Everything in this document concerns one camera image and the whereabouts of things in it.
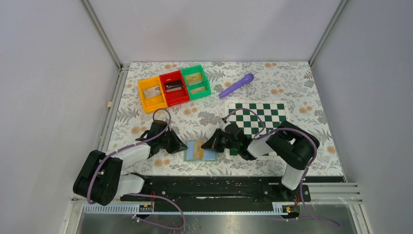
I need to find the purple plastic tube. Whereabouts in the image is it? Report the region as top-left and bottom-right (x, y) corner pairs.
(219, 73), (254, 98)

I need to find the floral patterned tablecloth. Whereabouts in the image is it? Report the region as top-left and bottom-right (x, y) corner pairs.
(104, 61), (344, 177)

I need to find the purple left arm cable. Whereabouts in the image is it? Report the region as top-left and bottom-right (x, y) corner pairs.
(86, 108), (187, 231)

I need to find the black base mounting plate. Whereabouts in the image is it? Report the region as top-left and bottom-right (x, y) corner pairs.
(120, 175), (312, 213)

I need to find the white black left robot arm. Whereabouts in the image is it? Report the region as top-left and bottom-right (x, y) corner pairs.
(73, 120), (188, 206)

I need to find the red plastic bin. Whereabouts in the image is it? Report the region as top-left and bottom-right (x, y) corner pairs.
(160, 71), (189, 107)

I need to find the silver card stack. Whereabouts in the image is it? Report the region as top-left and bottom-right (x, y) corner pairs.
(143, 86), (161, 99)

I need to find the yellow plastic bin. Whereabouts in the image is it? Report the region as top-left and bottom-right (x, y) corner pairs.
(137, 76), (168, 113)

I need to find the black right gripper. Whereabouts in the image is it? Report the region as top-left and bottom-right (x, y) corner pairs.
(202, 128), (240, 153)

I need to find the green plastic bin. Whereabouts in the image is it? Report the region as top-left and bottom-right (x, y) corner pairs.
(180, 65), (211, 100)

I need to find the green white chessboard mat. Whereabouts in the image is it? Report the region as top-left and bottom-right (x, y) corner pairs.
(225, 102), (293, 160)

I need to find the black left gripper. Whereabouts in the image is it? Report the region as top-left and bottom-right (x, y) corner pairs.
(159, 128), (188, 155)

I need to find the gold card stack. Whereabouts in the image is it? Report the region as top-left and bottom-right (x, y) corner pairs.
(185, 72), (203, 86)

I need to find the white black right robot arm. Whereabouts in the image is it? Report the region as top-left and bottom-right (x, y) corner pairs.
(201, 120), (320, 201)

